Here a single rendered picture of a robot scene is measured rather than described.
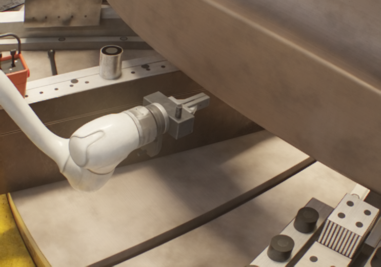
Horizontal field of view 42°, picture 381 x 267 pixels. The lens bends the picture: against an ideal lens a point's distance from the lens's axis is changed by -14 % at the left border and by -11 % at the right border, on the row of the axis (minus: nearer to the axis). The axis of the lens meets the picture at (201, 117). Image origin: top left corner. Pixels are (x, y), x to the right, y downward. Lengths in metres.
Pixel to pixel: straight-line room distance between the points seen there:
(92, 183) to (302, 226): 0.55
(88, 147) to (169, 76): 0.85
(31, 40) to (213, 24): 1.62
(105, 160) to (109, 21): 1.78
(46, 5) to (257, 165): 1.35
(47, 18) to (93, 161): 1.71
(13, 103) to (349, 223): 0.85
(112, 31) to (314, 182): 1.36
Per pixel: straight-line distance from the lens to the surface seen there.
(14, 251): 2.21
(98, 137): 1.20
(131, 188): 2.03
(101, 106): 1.92
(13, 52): 1.77
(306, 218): 1.43
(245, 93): 1.47
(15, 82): 1.75
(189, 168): 2.15
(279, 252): 1.33
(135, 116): 1.26
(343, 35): 1.36
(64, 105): 1.85
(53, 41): 2.91
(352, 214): 1.30
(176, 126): 1.30
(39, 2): 2.79
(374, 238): 1.84
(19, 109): 1.29
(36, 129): 1.33
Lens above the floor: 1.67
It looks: 34 degrees down
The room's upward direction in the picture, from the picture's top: 9 degrees clockwise
